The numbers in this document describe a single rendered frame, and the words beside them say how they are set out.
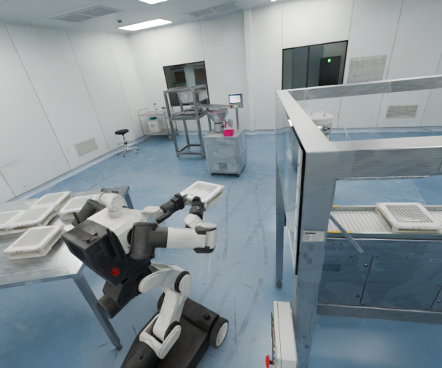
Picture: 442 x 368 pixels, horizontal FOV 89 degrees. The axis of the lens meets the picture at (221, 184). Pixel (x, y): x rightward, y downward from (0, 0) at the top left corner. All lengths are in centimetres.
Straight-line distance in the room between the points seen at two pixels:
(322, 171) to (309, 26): 592
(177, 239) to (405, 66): 617
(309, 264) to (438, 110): 650
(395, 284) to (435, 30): 548
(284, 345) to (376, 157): 55
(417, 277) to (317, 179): 159
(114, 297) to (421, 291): 191
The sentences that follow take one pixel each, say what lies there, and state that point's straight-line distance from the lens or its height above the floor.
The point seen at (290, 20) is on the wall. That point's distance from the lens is 638.
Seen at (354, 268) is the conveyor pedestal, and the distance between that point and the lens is 183.
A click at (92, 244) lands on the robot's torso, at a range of 106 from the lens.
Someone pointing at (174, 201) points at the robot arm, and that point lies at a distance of 151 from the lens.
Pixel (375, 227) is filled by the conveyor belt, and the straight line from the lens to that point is 169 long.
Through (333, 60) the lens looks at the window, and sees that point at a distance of 634.
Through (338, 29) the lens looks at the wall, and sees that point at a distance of 635.
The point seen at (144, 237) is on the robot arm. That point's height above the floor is 124.
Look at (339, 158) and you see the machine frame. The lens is 49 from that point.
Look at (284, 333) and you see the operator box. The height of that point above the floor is 112.
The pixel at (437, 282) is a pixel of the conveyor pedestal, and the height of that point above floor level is 44.
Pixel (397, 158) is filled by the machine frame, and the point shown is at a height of 164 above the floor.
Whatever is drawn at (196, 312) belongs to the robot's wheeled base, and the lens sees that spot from 198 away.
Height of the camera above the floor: 182
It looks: 28 degrees down
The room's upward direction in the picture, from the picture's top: 7 degrees counter-clockwise
